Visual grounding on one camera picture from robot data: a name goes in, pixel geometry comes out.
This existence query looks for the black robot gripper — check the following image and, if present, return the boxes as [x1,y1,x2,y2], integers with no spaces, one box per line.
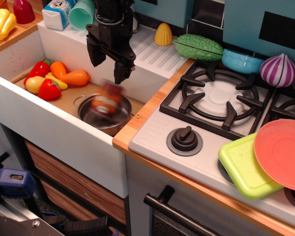
[86,0,136,84]

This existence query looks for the orange toy food can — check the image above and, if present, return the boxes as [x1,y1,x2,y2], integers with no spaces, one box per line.
[90,80,123,117]

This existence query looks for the small steel pot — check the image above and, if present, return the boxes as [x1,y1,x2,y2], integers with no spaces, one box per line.
[73,93,132,137]

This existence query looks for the orange toy carrot lower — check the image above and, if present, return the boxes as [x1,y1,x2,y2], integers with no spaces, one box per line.
[61,70,90,86]

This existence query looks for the orange toy carrot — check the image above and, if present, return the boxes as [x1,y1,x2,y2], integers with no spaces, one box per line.
[50,61,67,80]
[61,70,90,86]

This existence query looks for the orange toy carrot upper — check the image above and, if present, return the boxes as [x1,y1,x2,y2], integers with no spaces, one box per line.
[50,61,67,80]

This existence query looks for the yellow toy banana piece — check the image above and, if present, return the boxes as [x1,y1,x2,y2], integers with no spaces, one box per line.
[45,72,68,90]

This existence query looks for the mint green plastic cup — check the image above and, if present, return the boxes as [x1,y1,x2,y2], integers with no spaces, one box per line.
[68,0,96,30]

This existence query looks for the yellow toy corn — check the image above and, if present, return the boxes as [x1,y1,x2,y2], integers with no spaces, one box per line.
[154,23,173,46]

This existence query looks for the red toy bell pepper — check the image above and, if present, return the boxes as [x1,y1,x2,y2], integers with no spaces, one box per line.
[38,79,62,100]

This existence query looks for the red toy chili pepper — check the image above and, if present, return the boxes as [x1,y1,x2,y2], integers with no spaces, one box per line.
[23,59,51,86]

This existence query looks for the white toy sink basin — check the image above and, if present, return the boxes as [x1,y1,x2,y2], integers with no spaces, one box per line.
[0,21,187,199]

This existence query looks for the toy milk carton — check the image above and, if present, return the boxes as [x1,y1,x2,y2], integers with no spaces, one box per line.
[42,0,77,30]

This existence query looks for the yellow toy potato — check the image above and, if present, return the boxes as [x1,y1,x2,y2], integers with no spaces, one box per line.
[25,76,45,94]

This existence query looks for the green toy bitter gourd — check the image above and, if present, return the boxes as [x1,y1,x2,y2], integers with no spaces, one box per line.
[173,34,224,61]

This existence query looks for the dark red toy dome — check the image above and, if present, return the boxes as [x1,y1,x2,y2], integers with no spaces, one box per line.
[13,0,36,24]

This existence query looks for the black stove knob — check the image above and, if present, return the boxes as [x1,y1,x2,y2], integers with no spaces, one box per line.
[166,126,203,157]

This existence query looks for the yellow toy bell pepper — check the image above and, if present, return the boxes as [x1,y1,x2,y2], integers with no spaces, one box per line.
[0,8,17,41]

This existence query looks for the blue plastic bowl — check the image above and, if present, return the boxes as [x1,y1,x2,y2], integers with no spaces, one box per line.
[221,49,264,74]

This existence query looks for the black burner grate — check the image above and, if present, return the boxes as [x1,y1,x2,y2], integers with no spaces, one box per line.
[160,60,295,140]

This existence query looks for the blue clamp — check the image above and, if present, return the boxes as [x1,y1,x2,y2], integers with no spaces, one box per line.
[0,168,36,199]

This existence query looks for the lime green plastic lid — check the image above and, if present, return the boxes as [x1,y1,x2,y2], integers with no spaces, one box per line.
[218,133,283,200]

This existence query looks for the purple toy onion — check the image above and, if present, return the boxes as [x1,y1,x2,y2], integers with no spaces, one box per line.
[259,53,295,88]

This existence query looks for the red plastic plate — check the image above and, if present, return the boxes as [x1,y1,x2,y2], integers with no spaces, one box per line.
[254,119,295,190]

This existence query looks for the black oven door handle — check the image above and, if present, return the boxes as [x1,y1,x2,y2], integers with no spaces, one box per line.
[144,185,221,236]

